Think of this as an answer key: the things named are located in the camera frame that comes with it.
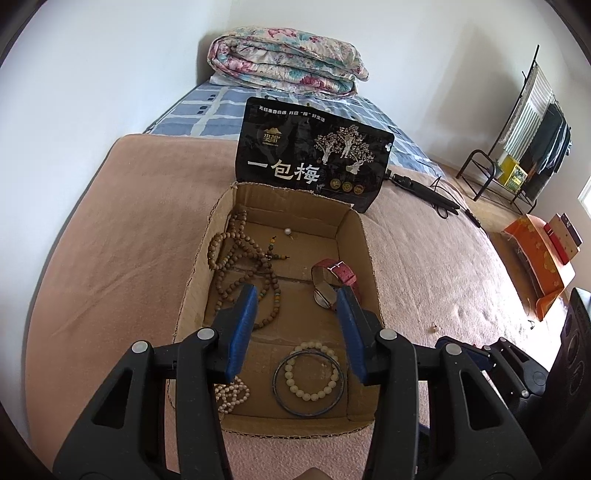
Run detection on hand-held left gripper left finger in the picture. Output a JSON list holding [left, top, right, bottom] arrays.
[[53, 283, 258, 480]]

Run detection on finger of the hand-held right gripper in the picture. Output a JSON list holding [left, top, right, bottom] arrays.
[[487, 338, 548, 398], [436, 336, 492, 372]]

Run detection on dark flat box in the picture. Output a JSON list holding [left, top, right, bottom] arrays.
[[556, 212, 583, 245]]

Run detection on small pearl necklace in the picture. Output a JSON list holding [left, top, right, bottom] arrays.
[[215, 375, 251, 413]]

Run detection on folded floral quilt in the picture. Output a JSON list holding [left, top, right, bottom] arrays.
[[206, 26, 370, 97]]

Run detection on dark hanging clothes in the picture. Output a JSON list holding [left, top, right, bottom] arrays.
[[524, 104, 573, 204]]

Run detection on dark thin bangle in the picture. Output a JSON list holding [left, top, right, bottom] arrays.
[[272, 351, 347, 418]]

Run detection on red strap wristwatch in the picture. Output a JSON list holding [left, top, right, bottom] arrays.
[[310, 258, 358, 308]]

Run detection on orange cloth covered table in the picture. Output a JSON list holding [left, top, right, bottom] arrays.
[[502, 213, 577, 321]]

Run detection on black snack bag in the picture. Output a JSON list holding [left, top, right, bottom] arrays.
[[235, 97, 394, 214]]

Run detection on wooden bead necklace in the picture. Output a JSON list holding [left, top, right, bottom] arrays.
[[207, 210, 289, 330]]

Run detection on white pillow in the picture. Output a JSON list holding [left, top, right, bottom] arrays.
[[209, 74, 259, 88]]

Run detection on black folded tripod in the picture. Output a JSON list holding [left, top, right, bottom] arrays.
[[388, 171, 462, 217]]

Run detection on striped hanging cloth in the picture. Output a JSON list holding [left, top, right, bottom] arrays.
[[501, 65, 555, 153]]

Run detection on tan and red box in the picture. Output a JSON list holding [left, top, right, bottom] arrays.
[[545, 216, 580, 266]]

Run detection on white bead bracelet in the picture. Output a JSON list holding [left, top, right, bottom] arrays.
[[284, 340, 340, 402]]

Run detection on pink blanket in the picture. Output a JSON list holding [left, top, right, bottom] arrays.
[[25, 134, 568, 480]]

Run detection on yellow box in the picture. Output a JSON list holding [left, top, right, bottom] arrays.
[[499, 155, 528, 191]]

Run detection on black metal clothes rack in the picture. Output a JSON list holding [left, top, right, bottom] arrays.
[[457, 45, 573, 215]]

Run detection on cardboard box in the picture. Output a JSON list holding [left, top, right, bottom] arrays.
[[167, 181, 384, 437]]

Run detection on blue checked bed mattress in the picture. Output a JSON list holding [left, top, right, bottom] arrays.
[[145, 78, 446, 178]]

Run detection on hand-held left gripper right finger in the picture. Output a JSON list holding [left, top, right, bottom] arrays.
[[335, 285, 542, 480]]

